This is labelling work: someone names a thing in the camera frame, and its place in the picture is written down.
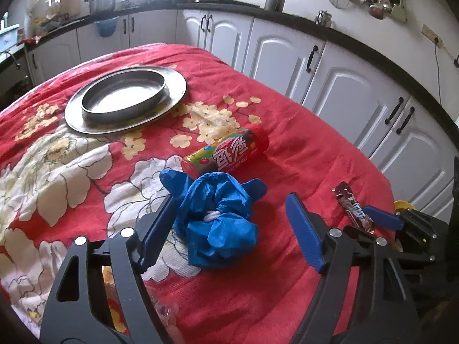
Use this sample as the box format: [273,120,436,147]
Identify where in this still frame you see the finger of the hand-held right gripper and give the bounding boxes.
[342,224,377,244]
[364,205,436,240]

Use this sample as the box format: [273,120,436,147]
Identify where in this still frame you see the steel spatula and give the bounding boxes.
[391,0,408,23]

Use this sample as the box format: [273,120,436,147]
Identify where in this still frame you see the red candy tube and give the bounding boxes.
[181,125,269,177]

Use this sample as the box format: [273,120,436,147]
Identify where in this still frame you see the round metal tray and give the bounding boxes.
[65,65,188,135]

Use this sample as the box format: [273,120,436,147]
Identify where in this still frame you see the red floral blanket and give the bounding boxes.
[0,43,395,344]

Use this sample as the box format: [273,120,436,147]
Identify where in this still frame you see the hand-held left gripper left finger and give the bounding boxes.
[39,194,180,344]

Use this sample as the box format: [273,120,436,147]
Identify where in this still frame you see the blue plastic bag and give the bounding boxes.
[160,168,268,269]

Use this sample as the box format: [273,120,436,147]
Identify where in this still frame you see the wall socket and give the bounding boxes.
[421,24,444,48]

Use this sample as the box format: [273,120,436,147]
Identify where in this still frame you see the black kitchen countertop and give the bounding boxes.
[0,0,459,130]

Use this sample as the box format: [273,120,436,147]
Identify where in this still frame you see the blue plastic basin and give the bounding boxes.
[94,17,118,37]

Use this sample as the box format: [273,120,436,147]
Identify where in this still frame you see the black power cable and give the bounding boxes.
[434,43,444,105]

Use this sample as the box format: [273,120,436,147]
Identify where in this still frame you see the white kitchen cabinets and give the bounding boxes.
[27,7,459,230]

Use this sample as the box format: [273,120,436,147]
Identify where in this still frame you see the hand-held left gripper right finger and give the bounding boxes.
[285,192,422,344]

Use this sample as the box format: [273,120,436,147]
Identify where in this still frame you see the light blue plastic box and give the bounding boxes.
[0,24,20,52]

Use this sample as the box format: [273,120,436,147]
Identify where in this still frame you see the steel cooking pot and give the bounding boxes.
[85,0,117,14]

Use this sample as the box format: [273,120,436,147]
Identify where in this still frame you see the round metal pan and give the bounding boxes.
[81,70,168,123]

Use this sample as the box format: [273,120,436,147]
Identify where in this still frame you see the brown chocolate bar wrapper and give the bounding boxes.
[333,181,375,233]

